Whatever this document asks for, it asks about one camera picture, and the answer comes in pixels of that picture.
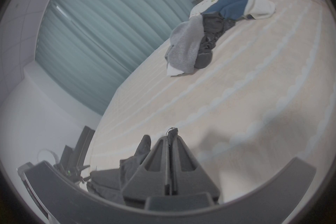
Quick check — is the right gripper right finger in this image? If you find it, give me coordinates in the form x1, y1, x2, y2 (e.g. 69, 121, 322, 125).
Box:
171, 136, 221, 204

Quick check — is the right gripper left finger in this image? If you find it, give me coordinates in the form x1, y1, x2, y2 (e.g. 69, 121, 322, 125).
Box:
122, 136, 170, 209

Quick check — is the black T-shirt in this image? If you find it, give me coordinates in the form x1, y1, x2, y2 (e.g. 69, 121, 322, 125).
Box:
87, 127, 180, 204

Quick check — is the white printed pillow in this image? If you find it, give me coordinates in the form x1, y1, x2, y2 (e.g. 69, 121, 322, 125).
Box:
190, 0, 257, 18

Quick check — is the bed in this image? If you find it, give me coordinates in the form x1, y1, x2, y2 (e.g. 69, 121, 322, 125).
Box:
87, 0, 332, 205

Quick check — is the pile of clothes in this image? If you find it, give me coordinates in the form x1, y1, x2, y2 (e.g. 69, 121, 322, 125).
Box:
165, 0, 277, 77

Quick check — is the black chest of drawers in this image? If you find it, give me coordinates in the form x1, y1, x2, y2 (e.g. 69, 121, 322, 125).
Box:
61, 125, 95, 168

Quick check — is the blue-green curtain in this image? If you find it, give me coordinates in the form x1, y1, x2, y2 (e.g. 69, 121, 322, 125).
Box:
51, 0, 197, 72
35, 4, 133, 116

